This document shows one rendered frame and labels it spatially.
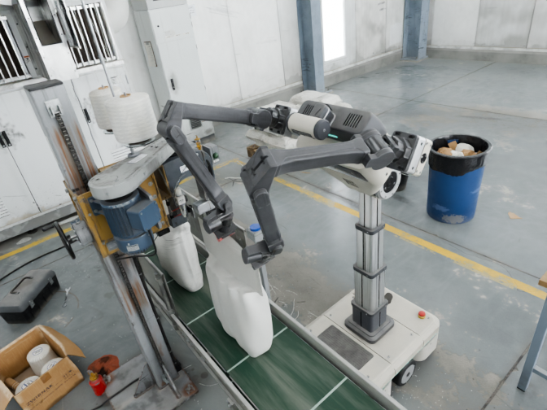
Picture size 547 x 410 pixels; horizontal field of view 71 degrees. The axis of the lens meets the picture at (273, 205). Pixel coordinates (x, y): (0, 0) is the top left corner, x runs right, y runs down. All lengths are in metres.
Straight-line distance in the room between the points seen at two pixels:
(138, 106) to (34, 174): 3.11
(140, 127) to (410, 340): 1.70
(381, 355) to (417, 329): 0.28
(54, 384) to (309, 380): 1.53
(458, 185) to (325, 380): 2.06
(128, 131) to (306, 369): 1.33
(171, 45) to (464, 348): 4.68
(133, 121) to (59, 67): 2.43
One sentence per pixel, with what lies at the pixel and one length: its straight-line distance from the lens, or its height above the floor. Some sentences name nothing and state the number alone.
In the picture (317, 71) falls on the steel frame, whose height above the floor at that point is 0.45.
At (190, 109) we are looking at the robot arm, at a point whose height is 1.64.
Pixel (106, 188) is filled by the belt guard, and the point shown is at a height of 1.41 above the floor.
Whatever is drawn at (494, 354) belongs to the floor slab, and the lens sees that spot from 2.67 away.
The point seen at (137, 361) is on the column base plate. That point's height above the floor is 0.02.
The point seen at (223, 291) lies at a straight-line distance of 1.86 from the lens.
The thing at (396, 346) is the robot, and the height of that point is 0.26.
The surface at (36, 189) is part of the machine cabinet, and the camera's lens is 4.57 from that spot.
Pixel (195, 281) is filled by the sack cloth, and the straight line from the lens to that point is 2.48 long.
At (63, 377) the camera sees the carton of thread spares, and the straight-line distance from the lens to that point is 2.77.
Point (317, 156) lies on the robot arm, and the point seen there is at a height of 1.57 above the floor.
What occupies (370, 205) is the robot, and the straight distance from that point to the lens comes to 1.76.
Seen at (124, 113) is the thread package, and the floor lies 1.65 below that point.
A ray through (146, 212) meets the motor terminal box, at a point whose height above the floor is 1.28.
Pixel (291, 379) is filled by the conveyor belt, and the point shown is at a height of 0.38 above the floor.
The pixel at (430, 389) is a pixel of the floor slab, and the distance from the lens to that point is 2.43.
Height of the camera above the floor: 1.99
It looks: 30 degrees down
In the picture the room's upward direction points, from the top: 8 degrees counter-clockwise
